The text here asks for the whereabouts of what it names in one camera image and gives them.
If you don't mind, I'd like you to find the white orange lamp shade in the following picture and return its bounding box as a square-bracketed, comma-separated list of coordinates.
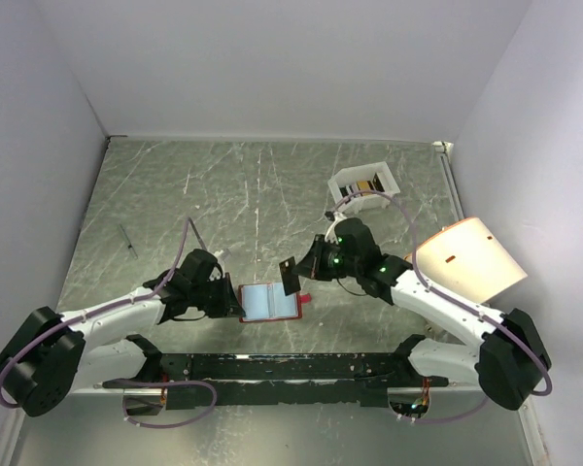
[405, 217, 528, 304]

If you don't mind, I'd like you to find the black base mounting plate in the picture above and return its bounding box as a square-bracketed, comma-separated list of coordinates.
[101, 351, 451, 412]

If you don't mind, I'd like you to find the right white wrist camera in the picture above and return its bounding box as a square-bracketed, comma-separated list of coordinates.
[325, 210, 347, 242]

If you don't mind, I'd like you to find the small grey metal rod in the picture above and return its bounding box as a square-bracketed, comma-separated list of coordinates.
[119, 224, 138, 259]

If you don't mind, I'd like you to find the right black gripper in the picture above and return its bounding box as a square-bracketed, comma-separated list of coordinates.
[292, 234, 360, 282]

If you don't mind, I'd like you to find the white plastic card tray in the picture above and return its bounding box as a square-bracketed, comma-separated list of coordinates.
[327, 161, 400, 214]

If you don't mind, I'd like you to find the red leather card holder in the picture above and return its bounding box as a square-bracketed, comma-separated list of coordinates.
[238, 283, 312, 323]

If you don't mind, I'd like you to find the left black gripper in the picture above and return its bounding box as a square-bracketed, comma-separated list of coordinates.
[189, 271, 246, 317]

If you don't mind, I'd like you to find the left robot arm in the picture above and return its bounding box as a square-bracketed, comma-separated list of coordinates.
[0, 249, 245, 416]

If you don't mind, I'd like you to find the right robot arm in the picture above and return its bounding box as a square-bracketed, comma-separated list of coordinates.
[291, 216, 553, 411]

